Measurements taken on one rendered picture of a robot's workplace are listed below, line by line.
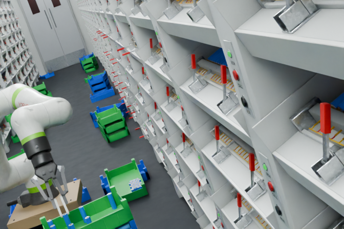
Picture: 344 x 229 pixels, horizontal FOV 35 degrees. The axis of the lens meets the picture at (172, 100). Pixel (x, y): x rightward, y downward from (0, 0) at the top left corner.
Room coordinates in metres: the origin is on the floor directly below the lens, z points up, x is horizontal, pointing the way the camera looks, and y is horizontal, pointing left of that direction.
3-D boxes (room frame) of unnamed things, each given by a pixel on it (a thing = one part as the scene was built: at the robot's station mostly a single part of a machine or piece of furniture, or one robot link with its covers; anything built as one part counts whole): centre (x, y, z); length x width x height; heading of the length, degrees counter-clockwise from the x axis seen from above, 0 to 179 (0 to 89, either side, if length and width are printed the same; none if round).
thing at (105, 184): (3.38, 0.45, 0.04); 0.30 x 0.20 x 0.08; 97
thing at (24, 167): (2.61, 0.77, 0.48); 0.16 x 0.13 x 0.19; 121
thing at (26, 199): (2.62, 0.81, 0.36); 0.26 x 0.15 x 0.06; 84
